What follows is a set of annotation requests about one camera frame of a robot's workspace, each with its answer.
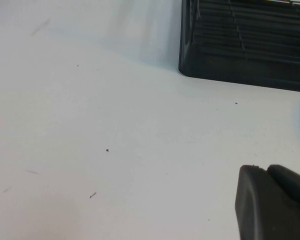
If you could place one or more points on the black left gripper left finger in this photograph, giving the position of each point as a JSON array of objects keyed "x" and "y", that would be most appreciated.
[{"x": 265, "y": 212}]

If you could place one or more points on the black plastic drip tray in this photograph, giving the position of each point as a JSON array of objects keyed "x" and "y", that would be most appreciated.
[{"x": 240, "y": 72}]

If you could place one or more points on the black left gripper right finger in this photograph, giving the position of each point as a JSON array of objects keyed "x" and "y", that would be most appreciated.
[{"x": 292, "y": 185}]

